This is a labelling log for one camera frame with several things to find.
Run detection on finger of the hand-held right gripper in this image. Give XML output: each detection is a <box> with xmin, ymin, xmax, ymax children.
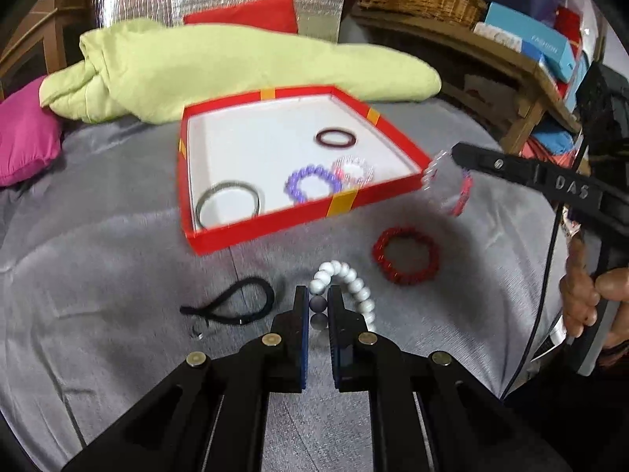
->
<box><xmin>451</xmin><ymin>142</ymin><xmax>605</xmax><ymax>210</ymax></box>

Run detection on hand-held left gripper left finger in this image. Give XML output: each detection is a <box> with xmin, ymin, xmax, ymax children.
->
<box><xmin>61</xmin><ymin>285</ymin><xmax>311</xmax><ymax>472</ymax></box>

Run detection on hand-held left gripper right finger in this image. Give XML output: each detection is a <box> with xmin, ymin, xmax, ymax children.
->
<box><xmin>328</xmin><ymin>285</ymin><xmax>573</xmax><ymax>472</ymax></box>

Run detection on pink and white bead bracelet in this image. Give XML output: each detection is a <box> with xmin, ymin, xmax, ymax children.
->
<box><xmin>421</xmin><ymin>150</ymin><xmax>475</xmax><ymax>217</ymax></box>

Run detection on clear pink bead bracelet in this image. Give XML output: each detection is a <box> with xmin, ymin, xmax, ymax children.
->
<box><xmin>331</xmin><ymin>156</ymin><xmax>377</xmax><ymax>188</ymax></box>

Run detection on purple bead bracelet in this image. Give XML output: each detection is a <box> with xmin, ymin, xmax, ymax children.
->
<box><xmin>285</xmin><ymin>164</ymin><xmax>344</xmax><ymax>205</ymax></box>

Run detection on clear glass bangle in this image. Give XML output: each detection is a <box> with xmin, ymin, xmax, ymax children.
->
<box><xmin>195</xmin><ymin>181</ymin><xmax>261</xmax><ymax>231</ymax></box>

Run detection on dark red hair tie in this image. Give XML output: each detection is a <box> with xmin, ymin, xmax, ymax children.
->
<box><xmin>315</xmin><ymin>128</ymin><xmax>357</xmax><ymax>149</ymax></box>

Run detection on red shallow cardboard box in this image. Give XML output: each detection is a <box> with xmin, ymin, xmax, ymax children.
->
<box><xmin>177</xmin><ymin>85</ymin><xmax>434</xmax><ymax>256</ymax></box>

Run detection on person's right hand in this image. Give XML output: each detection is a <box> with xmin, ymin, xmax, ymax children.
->
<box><xmin>560</xmin><ymin>236</ymin><xmax>629</xmax><ymax>350</ymax></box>

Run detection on grey blanket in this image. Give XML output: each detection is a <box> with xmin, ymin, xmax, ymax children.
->
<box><xmin>0</xmin><ymin>93</ymin><xmax>571</xmax><ymax>472</ymax></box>

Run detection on light green blanket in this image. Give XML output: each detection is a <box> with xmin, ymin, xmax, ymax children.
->
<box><xmin>39</xmin><ymin>17</ymin><xmax>441</xmax><ymax>125</ymax></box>

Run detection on red pillow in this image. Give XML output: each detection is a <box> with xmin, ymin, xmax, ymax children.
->
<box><xmin>183</xmin><ymin>0</ymin><xmax>300</xmax><ymax>35</ymax></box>

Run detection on magenta pillow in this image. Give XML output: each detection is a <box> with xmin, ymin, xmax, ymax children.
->
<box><xmin>0</xmin><ymin>76</ymin><xmax>64</xmax><ymax>188</ymax></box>

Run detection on wooden cabinet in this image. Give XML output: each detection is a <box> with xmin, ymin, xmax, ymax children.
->
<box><xmin>0</xmin><ymin>0</ymin><xmax>96</xmax><ymax>99</ymax></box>

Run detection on black hair tie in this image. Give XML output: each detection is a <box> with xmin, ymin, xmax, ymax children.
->
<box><xmin>179</xmin><ymin>277</ymin><xmax>276</xmax><ymax>328</ymax></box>

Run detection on red bead bracelet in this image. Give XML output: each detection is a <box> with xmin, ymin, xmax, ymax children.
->
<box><xmin>372</xmin><ymin>226</ymin><xmax>440</xmax><ymax>286</ymax></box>

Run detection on black cable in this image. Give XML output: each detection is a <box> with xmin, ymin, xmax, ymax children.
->
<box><xmin>498</xmin><ymin>128</ymin><xmax>590</xmax><ymax>399</ymax></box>

